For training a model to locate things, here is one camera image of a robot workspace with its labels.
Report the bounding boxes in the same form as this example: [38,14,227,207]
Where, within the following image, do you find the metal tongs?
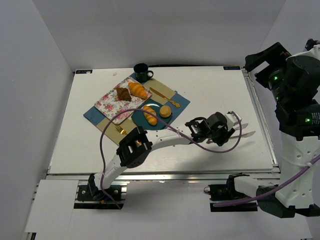
[206,122,256,145]

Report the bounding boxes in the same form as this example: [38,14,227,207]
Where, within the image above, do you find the round orange bun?
[159,105,172,118]

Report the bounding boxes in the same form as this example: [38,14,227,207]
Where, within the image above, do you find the small striped croissant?
[142,105,157,126]

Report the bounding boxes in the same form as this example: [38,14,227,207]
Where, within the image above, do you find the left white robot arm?
[88,111,242,200]

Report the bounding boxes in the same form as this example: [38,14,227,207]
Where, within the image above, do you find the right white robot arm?
[218,38,320,218]

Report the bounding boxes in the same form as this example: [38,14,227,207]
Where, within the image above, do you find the right table logo sticker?
[223,66,241,71]

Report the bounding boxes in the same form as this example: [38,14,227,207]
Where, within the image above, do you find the table logo sticker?
[75,69,93,74]
[223,66,241,71]

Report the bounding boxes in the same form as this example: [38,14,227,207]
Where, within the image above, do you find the gold butter knife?
[149,87,181,108]

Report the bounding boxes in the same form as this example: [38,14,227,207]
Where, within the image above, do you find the blue and beige placemat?
[83,74,190,144]

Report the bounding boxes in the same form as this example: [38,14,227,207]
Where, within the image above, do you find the teal square plate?
[131,99,173,131]

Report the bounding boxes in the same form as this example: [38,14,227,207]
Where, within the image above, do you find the large striped croissant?
[128,82,148,99]

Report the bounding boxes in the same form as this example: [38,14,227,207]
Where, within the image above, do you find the floral rectangular tray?
[94,77,152,120]

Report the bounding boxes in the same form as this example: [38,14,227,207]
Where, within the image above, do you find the gold fork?
[115,125,128,135]

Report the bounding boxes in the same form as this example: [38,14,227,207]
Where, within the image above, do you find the dark green mug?
[133,63,154,83]

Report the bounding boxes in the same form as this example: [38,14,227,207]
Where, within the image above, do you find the chocolate croissant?
[116,87,132,102]

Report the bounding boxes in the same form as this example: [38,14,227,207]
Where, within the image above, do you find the left table logo sticker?
[75,69,93,74]

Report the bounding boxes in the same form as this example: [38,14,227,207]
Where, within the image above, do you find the white foam board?
[25,180,78,233]

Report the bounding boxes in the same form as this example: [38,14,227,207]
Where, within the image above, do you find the aluminium table frame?
[25,66,282,240]

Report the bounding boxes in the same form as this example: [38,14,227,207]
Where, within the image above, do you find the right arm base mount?
[203,184,247,202]

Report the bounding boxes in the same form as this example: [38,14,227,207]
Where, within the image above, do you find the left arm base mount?
[76,185,124,202]

